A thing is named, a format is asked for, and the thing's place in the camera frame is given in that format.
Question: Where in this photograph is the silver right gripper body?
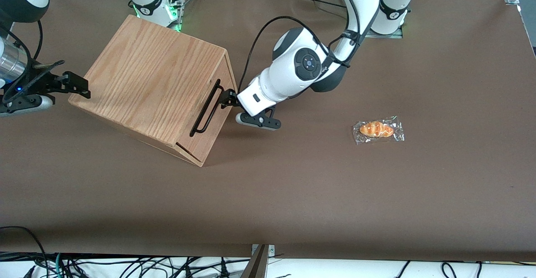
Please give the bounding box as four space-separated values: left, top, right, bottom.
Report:
0 39 28 87

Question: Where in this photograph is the wooden drawer with handle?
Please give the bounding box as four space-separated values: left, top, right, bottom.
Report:
177 54 238 164

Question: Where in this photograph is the black metal drawer handle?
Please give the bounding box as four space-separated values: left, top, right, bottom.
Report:
189 79 225 138

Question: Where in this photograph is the wooden drawer cabinet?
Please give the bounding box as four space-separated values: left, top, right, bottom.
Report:
68 14 238 167

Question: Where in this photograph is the brown table cloth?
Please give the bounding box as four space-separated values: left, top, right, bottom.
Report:
0 0 536 263

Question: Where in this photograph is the bread in clear wrapper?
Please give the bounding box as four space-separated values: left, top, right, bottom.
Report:
353 116 405 145

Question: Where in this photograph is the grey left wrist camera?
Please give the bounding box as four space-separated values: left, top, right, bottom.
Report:
235 106 282 131

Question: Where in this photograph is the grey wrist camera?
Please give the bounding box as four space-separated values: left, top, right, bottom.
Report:
0 95 54 116
235 106 282 131

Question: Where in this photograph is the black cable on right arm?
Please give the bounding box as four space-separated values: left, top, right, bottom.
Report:
0 20 44 71

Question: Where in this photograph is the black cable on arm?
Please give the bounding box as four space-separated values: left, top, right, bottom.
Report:
0 20 44 71
237 0 366 95

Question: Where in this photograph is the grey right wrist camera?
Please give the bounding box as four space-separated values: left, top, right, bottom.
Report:
0 95 54 116

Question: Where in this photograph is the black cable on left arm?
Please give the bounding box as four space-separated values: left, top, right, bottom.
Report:
237 0 366 95

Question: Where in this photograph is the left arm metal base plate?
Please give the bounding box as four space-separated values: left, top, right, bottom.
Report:
363 26 404 39

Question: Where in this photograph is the black looping cable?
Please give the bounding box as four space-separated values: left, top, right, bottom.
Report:
0 226 48 270

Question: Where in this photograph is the metal bracket at table edge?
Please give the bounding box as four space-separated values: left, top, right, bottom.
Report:
240 244 276 278

